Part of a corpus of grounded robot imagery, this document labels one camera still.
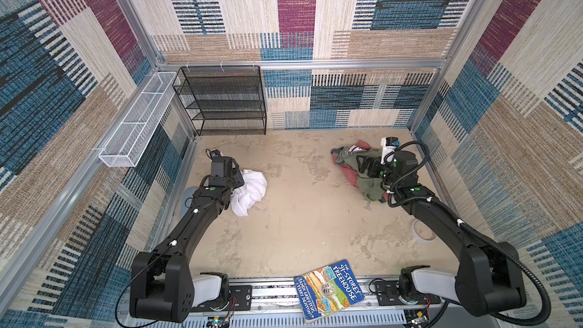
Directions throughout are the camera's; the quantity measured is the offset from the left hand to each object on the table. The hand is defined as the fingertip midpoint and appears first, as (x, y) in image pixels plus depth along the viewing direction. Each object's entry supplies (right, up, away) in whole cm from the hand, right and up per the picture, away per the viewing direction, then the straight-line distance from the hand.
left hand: (232, 170), depth 86 cm
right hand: (+50, +4, -1) cm, 50 cm away
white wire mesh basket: (-29, +9, -15) cm, 34 cm away
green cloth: (+54, -7, +2) cm, 54 cm away
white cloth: (+7, -8, +5) cm, 12 cm away
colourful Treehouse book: (+34, -37, -13) cm, 52 cm away
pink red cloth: (+47, -2, +8) cm, 48 cm away
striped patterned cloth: (+50, +8, +13) cm, 52 cm away
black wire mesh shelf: (-11, +32, +25) cm, 42 cm away
